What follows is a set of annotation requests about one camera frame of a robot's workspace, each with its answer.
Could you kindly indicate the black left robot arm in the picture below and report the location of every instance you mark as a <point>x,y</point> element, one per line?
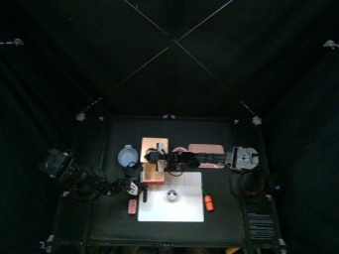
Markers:
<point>72,175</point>

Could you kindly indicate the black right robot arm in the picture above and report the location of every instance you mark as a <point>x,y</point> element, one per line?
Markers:
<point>242,158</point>

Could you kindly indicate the silver round cookie cutter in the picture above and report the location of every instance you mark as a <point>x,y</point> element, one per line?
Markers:
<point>171,195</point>

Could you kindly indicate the pink round toy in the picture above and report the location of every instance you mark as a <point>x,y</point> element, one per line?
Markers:
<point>177,150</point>

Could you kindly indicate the pink rectangular block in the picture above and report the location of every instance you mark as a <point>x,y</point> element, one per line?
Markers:
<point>132,206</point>

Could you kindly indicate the open wooden box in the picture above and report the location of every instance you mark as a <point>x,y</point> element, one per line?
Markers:
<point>152,177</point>

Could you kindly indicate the light blue bowl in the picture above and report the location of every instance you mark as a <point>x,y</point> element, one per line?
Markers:
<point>127,156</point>

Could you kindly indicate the pink cutting board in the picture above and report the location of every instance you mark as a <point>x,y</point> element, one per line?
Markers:
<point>205,148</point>

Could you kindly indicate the white square board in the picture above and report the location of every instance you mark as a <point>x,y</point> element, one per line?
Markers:
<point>183,211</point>

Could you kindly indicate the orange toy carrot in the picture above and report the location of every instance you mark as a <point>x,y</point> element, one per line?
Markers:
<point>208,201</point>

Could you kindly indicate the white text label sticker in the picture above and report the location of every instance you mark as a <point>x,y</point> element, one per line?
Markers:
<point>260,225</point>

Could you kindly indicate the silver frame corner bracket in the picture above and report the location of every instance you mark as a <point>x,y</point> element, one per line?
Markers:
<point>330,43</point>
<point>80,115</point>
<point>256,120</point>
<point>17,42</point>

